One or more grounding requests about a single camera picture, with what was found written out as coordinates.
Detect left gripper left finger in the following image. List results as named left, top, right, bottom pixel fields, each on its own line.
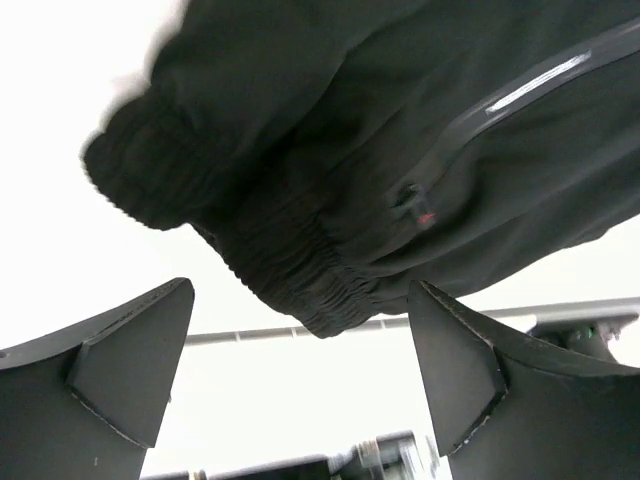
left=1, top=278, right=194, bottom=480

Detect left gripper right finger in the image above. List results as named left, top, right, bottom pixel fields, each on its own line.
left=408, top=282, right=639, bottom=479

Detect black shorts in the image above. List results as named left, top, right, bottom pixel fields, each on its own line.
left=83, top=1, right=639, bottom=338

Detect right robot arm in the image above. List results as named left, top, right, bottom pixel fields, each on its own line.
left=528, top=314, right=637, bottom=363

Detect aluminium frame rail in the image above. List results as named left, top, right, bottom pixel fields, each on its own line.
left=184, top=297, right=640, bottom=346

